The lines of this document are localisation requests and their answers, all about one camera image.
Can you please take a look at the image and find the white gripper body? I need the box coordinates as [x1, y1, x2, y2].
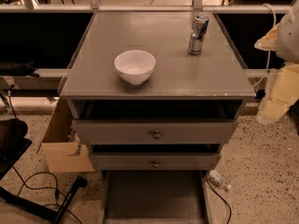
[256, 63, 299, 124]

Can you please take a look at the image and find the silver blue redbull can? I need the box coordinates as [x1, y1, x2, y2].
[188, 15, 209, 55]

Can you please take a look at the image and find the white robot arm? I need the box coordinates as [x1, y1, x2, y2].
[254, 2, 299, 124]

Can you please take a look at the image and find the grey drawer cabinet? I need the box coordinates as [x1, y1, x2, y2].
[59, 10, 257, 173]

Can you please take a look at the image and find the grey top drawer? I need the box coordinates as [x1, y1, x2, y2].
[73, 120, 237, 145]

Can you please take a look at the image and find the grey open bottom drawer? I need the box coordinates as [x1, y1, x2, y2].
[100, 171, 212, 224]

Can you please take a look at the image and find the grey middle drawer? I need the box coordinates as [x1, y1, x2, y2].
[89, 153, 221, 171]

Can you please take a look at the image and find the white ceramic bowl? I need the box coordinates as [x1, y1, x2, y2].
[114, 50, 156, 85]

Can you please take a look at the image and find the cardboard box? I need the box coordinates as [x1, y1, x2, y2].
[41, 99, 94, 173]

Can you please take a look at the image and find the black floor stand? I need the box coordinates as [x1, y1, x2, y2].
[0, 119, 89, 224]

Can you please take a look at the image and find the white hanging cable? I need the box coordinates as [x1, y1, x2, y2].
[251, 3, 278, 89]

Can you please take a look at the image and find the black cable right floor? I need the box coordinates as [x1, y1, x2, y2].
[206, 180, 233, 224]

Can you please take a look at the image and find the metal rail frame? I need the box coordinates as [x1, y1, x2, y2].
[0, 0, 299, 91]

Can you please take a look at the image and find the black cloth on rail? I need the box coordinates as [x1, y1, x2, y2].
[0, 62, 39, 77]

